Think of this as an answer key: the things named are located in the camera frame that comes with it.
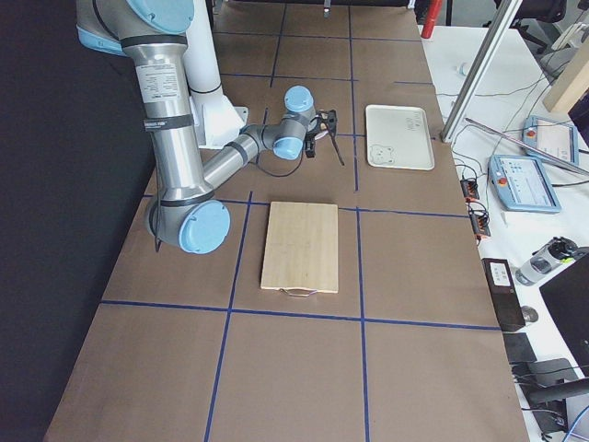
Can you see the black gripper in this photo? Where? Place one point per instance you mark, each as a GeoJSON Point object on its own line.
{"type": "Point", "coordinates": [309, 142]}

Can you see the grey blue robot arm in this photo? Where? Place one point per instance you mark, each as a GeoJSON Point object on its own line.
{"type": "Point", "coordinates": [184, 213]}

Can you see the cream plastic tray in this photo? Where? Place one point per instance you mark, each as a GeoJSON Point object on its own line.
{"type": "Point", "coordinates": [397, 137]}

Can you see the white mounting pillar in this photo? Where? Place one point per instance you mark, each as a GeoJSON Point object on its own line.
{"type": "Point", "coordinates": [216, 120]}

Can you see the wooden cutting board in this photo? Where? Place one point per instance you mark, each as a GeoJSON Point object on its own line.
{"type": "Point", "coordinates": [302, 248]}

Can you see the orange black connector block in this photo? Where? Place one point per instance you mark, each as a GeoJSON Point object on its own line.
{"type": "Point", "coordinates": [470, 189]}

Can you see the near blue teach pendant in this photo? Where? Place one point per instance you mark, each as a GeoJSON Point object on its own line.
{"type": "Point", "coordinates": [522, 184]}

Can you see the blue teach pendant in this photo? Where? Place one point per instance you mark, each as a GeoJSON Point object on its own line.
{"type": "Point", "coordinates": [522, 184]}
{"type": "Point", "coordinates": [559, 139]}

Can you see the black rectangular box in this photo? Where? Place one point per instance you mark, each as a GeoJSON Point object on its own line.
{"type": "Point", "coordinates": [503, 295]}

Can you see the far blue teach pendant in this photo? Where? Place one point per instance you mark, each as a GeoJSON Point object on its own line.
{"type": "Point", "coordinates": [559, 139]}

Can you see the black monitor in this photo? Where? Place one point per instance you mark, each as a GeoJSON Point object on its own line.
{"type": "Point", "coordinates": [566, 298]}

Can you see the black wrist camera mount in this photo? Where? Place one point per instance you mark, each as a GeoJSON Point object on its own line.
{"type": "Point", "coordinates": [327, 121]}

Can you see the aluminium frame post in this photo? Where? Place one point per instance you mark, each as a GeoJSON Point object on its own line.
{"type": "Point", "coordinates": [493, 38]}

